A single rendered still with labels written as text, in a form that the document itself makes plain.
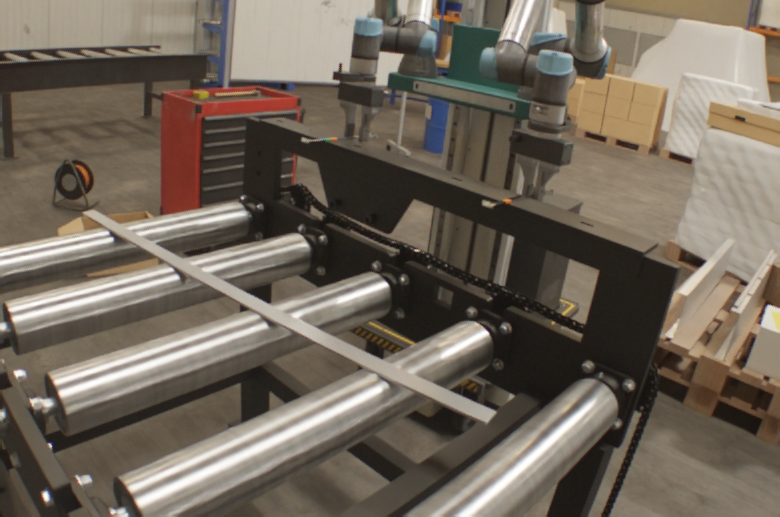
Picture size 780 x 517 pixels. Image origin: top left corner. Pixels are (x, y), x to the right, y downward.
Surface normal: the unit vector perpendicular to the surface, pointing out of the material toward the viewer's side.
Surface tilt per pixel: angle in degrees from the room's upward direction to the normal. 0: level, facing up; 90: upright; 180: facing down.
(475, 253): 90
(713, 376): 90
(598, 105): 90
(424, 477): 0
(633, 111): 90
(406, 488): 0
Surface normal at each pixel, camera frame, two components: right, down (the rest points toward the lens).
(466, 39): -0.59, 0.19
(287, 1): 0.40, 0.34
